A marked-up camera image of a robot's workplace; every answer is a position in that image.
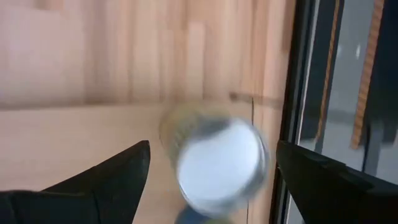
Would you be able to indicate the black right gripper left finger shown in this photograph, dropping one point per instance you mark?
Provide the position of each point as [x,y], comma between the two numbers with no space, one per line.
[93,199]

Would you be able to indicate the green oranges label can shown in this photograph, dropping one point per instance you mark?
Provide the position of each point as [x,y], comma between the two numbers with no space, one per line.
[220,168]

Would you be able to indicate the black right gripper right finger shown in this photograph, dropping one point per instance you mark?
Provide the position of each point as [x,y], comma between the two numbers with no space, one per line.
[335,199]

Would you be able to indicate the black floor mat orange edge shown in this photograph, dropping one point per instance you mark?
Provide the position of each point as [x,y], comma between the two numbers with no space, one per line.
[388,77]

